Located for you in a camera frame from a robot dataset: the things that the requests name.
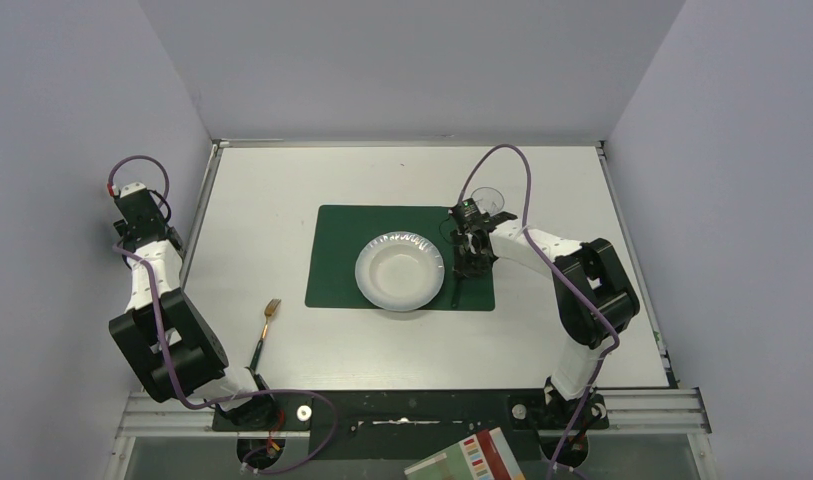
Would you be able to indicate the gold knife black handle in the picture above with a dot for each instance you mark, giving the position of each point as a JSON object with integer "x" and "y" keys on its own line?
{"x": 456, "y": 293}

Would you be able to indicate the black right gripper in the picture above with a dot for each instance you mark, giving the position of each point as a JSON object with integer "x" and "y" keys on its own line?
{"x": 473, "y": 234}

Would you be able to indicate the colourful booklet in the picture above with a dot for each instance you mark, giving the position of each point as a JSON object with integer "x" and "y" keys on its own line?
{"x": 485, "y": 455}

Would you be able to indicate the aluminium frame rail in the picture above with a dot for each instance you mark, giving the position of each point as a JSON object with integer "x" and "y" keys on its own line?
{"x": 631, "y": 411}

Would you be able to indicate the white plate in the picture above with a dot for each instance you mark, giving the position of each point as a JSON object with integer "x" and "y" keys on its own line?
{"x": 399, "y": 271}

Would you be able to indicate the clear plastic cup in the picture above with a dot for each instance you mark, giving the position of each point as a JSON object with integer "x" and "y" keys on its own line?
{"x": 488, "y": 199}

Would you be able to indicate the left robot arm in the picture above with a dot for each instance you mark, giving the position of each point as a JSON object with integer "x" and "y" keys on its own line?
{"x": 172, "y": 350}

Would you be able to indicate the gold fork black handle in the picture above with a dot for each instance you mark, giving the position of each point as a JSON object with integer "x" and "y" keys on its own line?
{"x": 269, "y": 311}

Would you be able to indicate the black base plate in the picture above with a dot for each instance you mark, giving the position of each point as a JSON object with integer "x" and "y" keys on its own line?
{"x": 535, "y": 432}

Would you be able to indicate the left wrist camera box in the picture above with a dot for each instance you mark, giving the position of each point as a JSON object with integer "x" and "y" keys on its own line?
{"x": 131, "y": 189}

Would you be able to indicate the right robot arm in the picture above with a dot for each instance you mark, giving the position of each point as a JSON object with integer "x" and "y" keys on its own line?
{"x": 594, "y": 296}

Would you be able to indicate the green placemat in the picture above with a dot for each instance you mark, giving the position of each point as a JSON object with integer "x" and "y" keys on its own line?
{"x": 343, "y": 230}

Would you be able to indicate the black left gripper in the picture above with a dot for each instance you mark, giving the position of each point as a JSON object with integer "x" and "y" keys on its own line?
{"x": 145, "y": 221}

